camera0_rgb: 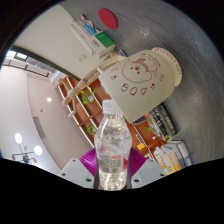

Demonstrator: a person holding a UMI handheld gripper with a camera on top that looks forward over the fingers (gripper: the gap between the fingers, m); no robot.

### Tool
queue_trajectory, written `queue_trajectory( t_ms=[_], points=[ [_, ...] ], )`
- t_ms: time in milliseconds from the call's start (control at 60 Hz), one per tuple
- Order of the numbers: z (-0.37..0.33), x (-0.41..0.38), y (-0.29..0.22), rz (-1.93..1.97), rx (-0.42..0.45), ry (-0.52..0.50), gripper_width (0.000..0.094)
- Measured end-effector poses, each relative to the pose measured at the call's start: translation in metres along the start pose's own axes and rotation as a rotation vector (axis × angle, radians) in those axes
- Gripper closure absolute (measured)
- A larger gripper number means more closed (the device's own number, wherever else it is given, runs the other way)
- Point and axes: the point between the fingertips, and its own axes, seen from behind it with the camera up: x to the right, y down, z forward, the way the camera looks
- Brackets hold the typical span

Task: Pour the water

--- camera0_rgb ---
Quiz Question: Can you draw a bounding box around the clear plastic water bottle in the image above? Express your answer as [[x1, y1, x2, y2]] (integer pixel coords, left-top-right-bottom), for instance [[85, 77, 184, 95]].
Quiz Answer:
[[93, 99, 133, 191]]

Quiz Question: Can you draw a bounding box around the cream mug with red print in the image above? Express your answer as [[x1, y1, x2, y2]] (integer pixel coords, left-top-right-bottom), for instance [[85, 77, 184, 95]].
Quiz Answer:
[[97, 46, 183, 124]]

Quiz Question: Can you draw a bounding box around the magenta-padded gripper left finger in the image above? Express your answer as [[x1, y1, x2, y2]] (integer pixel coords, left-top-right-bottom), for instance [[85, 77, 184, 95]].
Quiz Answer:
[[57, 147, 100, 190]]

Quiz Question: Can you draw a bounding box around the stack of colourful books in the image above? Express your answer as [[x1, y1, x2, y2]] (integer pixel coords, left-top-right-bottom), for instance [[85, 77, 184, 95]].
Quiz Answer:
[[153, 139, 194, 176]]

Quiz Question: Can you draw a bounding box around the small green and white box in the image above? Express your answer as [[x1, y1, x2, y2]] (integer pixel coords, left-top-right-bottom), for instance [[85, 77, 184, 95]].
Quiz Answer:
[[84, 30, 117, 59]]

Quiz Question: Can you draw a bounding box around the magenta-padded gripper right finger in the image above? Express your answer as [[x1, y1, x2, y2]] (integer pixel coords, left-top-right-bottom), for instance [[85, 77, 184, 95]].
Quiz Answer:
[[125, 147, 168, 190]]

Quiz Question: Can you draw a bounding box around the grey curtain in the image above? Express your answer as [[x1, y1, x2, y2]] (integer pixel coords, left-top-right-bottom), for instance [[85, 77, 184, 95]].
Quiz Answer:
[[24, 56, 56, 73]]

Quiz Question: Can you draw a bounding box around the wooden shelf unit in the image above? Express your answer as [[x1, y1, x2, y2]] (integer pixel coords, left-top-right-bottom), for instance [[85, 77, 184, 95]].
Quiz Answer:
[[56, 75, 168, 161]]

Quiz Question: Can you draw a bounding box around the stack of white boxes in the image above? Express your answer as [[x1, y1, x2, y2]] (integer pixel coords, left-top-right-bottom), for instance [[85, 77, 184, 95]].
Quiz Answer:
[[69, 18, 98, 56]]

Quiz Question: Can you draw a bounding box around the group of ceiling lights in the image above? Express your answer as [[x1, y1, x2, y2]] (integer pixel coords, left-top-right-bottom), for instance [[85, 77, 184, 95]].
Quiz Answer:
[[11, 96, 54, 165]]

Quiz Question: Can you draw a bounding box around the flat round red coaster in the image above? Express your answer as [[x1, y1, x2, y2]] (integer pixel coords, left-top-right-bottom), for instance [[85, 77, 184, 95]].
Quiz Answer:
[[97, 7, 119, 31]]

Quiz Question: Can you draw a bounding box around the window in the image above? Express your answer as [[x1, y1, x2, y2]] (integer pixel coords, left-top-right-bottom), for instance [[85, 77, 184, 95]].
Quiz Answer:
[[4, 49, 28, 61]]

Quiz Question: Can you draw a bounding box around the ceiling air vent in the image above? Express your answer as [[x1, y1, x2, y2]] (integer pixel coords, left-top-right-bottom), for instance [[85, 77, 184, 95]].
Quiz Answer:
[[32, 115, 47, 139]]

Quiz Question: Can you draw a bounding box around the white wall switch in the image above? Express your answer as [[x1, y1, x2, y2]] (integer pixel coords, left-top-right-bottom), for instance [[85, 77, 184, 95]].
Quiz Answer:
[[77, 54, 88, 64]]

